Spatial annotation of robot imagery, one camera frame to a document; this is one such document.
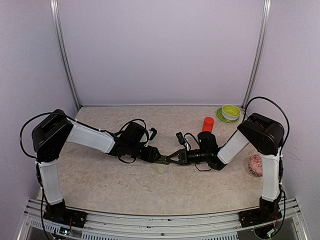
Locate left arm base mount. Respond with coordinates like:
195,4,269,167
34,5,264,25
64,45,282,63
43,201,88,228

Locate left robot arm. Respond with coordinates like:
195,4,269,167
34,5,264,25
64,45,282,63
19,109,161,223

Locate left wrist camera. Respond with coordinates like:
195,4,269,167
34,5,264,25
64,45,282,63
145,127,158,146

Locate green plate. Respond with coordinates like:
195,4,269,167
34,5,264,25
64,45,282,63
216,107,241,124

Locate front aluminium rail base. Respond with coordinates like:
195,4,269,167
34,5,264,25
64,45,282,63
16,198,310,240

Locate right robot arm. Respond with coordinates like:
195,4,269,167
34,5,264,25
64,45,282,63
165,106,290,222

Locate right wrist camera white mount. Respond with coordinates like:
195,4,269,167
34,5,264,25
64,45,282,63
175,132,189,150

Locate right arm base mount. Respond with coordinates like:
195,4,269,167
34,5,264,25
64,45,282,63
238,197,282,228

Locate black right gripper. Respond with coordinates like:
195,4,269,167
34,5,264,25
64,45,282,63
166,148,210,165

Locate white bowl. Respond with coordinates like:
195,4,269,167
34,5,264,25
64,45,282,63
221,110,241,122

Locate lime green bowl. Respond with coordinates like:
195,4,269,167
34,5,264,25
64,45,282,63
222,104,241,113

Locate aluminium frame post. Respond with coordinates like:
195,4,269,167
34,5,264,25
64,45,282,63
241,0,272,109
49,0,82,111

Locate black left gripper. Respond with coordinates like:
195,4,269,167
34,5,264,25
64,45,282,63
127,141,161,163

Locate orange pill bottle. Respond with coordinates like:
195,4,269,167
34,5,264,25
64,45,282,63
202,116,215,133

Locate green pill organizer box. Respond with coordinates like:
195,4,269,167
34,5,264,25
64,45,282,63
161,155,170,165

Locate right aluminium frame post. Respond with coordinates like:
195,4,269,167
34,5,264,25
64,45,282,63
241,0,272,109

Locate left aluminium frame post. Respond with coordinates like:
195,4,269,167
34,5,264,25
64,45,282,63
49,0,82,111

